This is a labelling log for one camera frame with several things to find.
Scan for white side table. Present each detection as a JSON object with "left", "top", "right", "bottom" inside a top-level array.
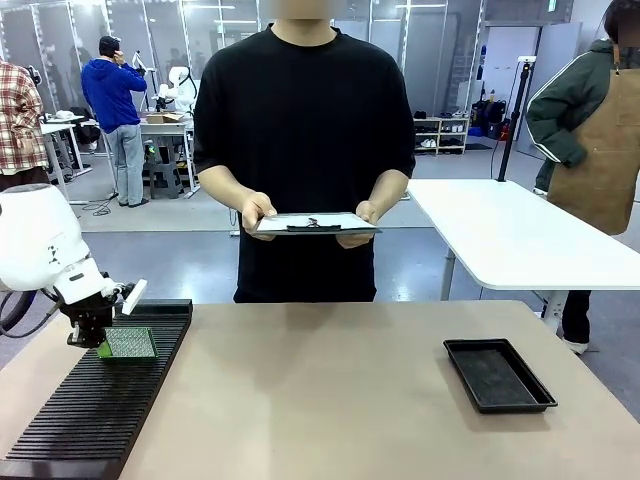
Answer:
[{"left": 406, "top": 178, "right": 640, "bottom": 321}]

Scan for person's left forearm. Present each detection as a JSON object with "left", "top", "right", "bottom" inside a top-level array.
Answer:
[{"left": 368, "top": 168, "right": 412, "bottom": 221}]

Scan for person's left hand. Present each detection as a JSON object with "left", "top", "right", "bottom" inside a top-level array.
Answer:
[{"left": 336, "top": 200, "right": 386, "bottom": 250}]

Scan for dark bags pile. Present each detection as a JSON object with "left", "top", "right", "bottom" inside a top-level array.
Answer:
[{"left": 469, "top": 98, "right": 512, "bottom": 141}]

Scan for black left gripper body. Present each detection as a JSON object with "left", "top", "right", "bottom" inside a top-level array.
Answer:
[{"left": 60, "top": 292, "right": 118, "bottom": 347}]

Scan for green PCB board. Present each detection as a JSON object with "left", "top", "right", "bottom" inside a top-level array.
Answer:
[{"left": 98, "top": 327, "right": 159, "bottom": 361}]

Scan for wooden shoe rack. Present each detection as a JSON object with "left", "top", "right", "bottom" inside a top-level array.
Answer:
[{"left": 413, "top": 116, "right": 472, "bottom": 156}]

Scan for person's right hand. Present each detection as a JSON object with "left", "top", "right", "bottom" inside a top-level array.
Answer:
[{"left": 241, "top": 191, "right": 278, "bottom": 243}]

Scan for man in blue hoodie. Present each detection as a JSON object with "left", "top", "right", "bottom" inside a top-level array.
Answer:
[{"left": 80, "top": 35, "right": 150, "bottom": 209}]

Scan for grey clipboard with paper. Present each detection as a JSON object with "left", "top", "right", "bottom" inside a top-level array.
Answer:
[{"left": 248, "top": 212, "right": 384, "bottom": 238}]

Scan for black plastic tray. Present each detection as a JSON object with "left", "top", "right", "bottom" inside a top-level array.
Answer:
[{"left": 443, "top": 338, "right": 559, "bottom": 415}]

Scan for black step stool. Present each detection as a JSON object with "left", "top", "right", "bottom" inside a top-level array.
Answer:
[{"left": 147, "top": 160, "right": 182, "bottom": 201}]

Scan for white background desk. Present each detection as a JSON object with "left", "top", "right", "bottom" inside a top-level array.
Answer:
[{"left": 138, "top": 118, "right": 197, "bottom": 200}]

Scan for black camera tripod pole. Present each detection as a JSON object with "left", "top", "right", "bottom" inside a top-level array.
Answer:
[{"left": 497, "top": 56, "right": 536, "bottom": 183}]

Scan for mannequin in plaid shirt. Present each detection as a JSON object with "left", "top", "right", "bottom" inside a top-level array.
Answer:
[{"left": 0, "top": 58, "right": 51, "bottom": 192}]

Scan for person in brown apron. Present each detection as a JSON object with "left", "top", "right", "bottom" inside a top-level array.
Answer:
[{"left": 525, "top": 0, "right": 640, "bottom": 356}]

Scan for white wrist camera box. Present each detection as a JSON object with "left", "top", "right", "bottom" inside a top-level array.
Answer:
[{"left": 120, "top": 278, "right": 149, "bottom": 317}]

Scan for black slotted PCB rack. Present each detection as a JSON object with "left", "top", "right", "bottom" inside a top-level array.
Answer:
[{"left": 0, "top": 298, "right": 194, "bottom": 480}]

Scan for black floor cable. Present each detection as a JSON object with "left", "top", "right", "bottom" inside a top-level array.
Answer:
[{"left": 78, "top": 191, "right": 122, "bottom": 217}]

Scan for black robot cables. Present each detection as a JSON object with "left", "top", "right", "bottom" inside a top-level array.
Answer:
[{"left": 0, "top": 285, "right": 69, "bottom": 339}]

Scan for person in black t-shirt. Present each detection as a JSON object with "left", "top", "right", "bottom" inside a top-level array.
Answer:
[{"left": 192, "top": 20, "right": 418, "bottom": 304}]

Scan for white desk with grey frame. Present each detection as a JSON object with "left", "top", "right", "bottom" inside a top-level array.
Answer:
[{"left": 39, "top": 114, "right": 96, "bottom": 206}]

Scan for person's right forearm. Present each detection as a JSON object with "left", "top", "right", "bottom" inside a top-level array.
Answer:
[{"left": 197, "top": 164, "right": 257, "bottom": 211}]

